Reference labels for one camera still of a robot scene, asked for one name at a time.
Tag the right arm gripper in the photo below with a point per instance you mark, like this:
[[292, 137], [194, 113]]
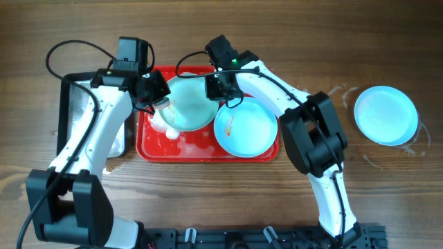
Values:
[[221, 89]]

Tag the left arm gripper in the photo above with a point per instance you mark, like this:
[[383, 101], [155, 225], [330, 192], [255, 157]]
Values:
[[154, 88]]

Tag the light blue plate top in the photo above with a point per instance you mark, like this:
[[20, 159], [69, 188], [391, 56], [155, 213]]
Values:
[[189, 108]]

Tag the light blue plate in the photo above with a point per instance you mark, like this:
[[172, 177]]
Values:
[[246, 131], [189, 108], [386, 116]]

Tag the pink sponge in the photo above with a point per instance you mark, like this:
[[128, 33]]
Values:
[[162, 103]]

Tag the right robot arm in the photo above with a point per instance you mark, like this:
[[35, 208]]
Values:
[[313, 136]]

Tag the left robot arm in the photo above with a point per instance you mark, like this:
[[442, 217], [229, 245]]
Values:
[[67, 201]]

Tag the red plastic tray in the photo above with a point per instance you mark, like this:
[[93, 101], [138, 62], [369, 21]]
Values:
[[158, 142]]

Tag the black soap water tray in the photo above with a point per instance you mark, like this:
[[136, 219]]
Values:
[[73, 102]]

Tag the light blue plate bottom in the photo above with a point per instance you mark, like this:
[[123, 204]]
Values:
[[246, 131]]

